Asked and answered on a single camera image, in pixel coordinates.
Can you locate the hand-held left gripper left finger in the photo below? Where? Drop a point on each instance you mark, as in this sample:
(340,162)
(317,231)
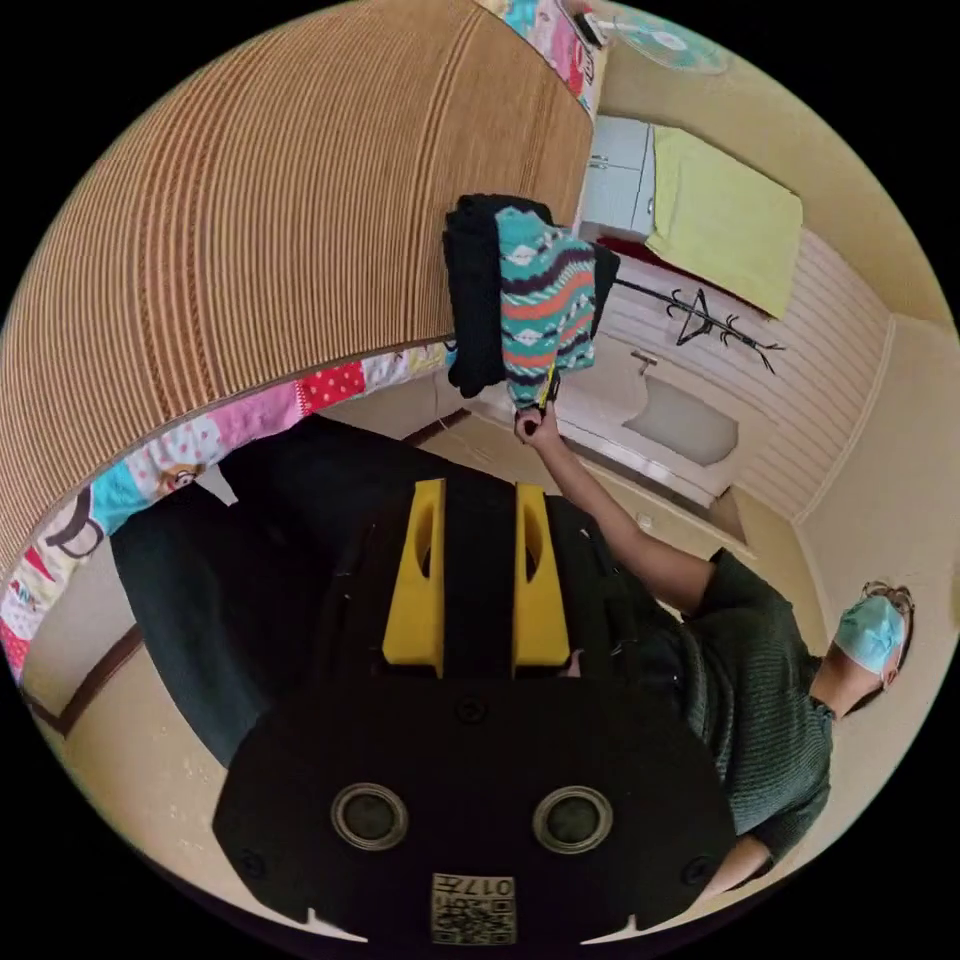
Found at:
(414,600)

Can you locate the black coat rack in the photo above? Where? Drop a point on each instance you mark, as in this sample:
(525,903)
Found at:
(701,321)

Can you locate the person's body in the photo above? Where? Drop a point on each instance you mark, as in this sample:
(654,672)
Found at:
(750,712)

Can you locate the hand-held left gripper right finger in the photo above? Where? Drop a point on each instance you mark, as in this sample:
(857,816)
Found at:
(541,607)

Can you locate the person's right forearm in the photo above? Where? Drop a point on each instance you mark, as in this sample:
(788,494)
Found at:
(600,504)

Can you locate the bed with woven mat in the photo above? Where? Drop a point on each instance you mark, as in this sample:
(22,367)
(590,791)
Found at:
(262,225)

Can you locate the white door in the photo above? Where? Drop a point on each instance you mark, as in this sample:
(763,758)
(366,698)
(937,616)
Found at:
(675,427)

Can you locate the yellow-green curtain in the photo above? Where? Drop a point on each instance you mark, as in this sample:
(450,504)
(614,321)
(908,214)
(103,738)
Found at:
(724,217)

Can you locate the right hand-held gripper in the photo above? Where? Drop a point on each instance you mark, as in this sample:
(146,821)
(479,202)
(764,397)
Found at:
(544,397)

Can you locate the teal fan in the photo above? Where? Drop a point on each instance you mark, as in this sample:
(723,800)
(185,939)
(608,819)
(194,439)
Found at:
(671,43)

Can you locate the person's right hand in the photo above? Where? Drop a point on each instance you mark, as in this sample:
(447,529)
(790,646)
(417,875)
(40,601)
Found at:
(538,430)

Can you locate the white cupboard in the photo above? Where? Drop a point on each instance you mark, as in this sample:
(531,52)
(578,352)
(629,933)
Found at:
(616,176)

